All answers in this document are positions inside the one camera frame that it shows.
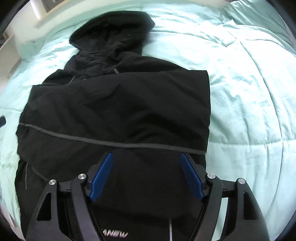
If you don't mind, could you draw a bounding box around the black hooded jacket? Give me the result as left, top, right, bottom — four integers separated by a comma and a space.
14, 11, 210, 241

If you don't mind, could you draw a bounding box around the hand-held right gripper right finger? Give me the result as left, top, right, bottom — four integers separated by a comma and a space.
179, 152, 270, 241

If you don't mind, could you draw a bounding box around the white bedside furniture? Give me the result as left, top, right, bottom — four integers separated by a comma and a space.
0, 0, 77, 79

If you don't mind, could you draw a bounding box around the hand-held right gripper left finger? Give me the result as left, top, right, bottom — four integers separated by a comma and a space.
25, 151, 114, 241

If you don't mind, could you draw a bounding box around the mint green quilted blanket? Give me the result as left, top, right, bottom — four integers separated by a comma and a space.
0, 0, 296, 241

